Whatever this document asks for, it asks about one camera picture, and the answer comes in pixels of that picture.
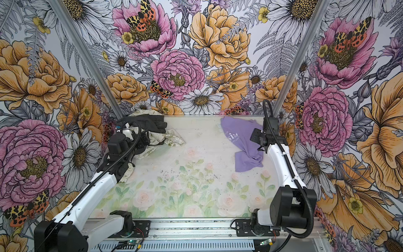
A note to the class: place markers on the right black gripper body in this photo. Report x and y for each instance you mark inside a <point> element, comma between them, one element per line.
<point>257,135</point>

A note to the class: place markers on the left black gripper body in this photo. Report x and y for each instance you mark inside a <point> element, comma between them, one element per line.
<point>139,144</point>

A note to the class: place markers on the lavender purple cloth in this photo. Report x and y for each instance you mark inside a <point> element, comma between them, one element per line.
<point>239,132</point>

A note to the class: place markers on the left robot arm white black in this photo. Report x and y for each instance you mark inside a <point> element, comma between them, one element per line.
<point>68,231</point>

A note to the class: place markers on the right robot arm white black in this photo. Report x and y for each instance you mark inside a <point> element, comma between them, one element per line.
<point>293,204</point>

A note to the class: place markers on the dark grey cloth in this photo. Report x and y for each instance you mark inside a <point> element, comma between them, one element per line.
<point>147,122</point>

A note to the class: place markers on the cream printed green cloth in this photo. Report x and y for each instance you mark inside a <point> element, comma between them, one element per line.
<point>170,138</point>

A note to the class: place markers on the left rear aluminium post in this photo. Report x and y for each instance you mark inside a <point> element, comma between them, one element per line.
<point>75,35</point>

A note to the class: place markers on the aluminium post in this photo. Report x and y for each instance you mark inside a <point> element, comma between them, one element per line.
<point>313,27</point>
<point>75,35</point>

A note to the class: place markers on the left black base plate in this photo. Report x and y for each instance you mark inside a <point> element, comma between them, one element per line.
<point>138,229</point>

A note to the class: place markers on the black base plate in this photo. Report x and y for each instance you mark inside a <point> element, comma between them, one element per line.
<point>244,228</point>
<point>138,229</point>

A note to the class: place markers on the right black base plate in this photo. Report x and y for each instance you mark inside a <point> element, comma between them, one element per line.
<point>244,228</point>

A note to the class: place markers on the aluminium front rail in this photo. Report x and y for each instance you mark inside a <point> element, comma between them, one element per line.
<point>182,228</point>

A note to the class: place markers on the white slotted cable duct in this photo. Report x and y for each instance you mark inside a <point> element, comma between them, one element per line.
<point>175,245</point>

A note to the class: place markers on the right rear aluminium post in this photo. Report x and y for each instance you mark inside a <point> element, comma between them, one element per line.
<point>313,27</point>

